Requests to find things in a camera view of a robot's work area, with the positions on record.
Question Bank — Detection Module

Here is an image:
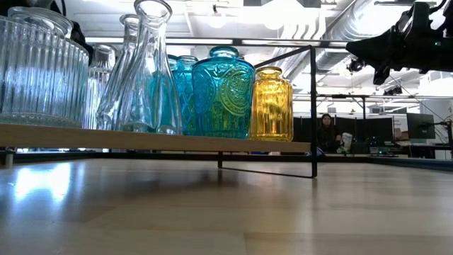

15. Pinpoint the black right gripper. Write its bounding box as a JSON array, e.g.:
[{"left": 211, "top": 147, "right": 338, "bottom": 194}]
[{"left": 345, "top": 30, "right": 453, "bottom": 86}]

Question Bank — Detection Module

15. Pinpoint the cylindrical amber glass vase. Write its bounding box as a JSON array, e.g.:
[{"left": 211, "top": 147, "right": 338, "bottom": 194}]
[{"left": 249, "top": 66, "right": 294, "bottom": 142}]

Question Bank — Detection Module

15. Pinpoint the rounded teal glass vase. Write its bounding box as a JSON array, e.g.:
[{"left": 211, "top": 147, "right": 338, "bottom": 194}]
[{"left": 192, "top": 45, "right": 256, "bottom": 139}]

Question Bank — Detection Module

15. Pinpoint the small teal glass vase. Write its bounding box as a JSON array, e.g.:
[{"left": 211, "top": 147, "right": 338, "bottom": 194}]
[{"left": 172, "top": 55, "right": 199, "bottom": 136}]

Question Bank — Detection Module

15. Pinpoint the wide teal glass vase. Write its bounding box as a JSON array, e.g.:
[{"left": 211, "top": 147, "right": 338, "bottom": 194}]
[{"left": 166, "top": 53, "right": 180, "bottom": 134}]

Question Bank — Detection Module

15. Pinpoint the small clear glass vase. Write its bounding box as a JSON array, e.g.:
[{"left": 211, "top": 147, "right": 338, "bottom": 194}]
[{"left": 0, "top": 16, "right": 90, "bottom": 128}]

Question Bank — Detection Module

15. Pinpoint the black computer monitor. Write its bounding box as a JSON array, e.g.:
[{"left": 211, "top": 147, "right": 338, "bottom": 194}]
[{"left": 406, "top": 112, "right": 437, "bottom": 140}]

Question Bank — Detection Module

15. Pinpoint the white packet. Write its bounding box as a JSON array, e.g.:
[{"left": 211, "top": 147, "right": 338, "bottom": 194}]
[{"left": 340, "top": 132, "right": 354, "bottom": 154}]

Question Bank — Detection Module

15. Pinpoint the person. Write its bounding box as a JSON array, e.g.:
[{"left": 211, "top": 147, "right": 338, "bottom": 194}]
[{"left": 316, "top": 113, "right": 343, "bottom": 154}]

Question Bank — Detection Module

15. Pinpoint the long fluorescent light bar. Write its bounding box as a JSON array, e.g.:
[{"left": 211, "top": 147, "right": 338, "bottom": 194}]
[{"left": 84, "top": 35, "right": 350, "bottom": 50}]

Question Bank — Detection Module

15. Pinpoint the labelled clear glass carafe vase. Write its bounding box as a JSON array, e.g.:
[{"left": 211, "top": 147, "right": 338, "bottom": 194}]
[{"left": 96, "top": 13, "right": 142, "bottom": 132}]

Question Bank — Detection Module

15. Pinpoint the ribbed clear glass vase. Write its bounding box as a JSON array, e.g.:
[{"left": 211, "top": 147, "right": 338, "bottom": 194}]
[{"left": 81, "top": 44, "right": 117, "bottom": 130}]

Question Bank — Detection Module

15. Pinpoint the silver ventilation duct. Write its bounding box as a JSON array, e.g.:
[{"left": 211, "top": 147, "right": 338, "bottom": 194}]
[{"left": 279, "top": 0, "right": 413, "bottom": 81}]

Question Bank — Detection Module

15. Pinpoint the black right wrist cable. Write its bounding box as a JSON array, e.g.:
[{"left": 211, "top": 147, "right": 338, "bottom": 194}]
[{"left": 427, "top": 0, "right": 447, "bottom": 13}]

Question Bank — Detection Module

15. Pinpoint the black aluminium table frame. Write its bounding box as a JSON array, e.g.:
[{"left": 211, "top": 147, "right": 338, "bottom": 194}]
[{"left": 0, "top": 150, "right": 453, "bottom": 174}]

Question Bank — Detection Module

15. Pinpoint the wooden tray with black handles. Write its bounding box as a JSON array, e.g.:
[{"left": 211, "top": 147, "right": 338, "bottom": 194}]
[{"left": 0, "top": 45, "right": 319, "bottom": 179}]

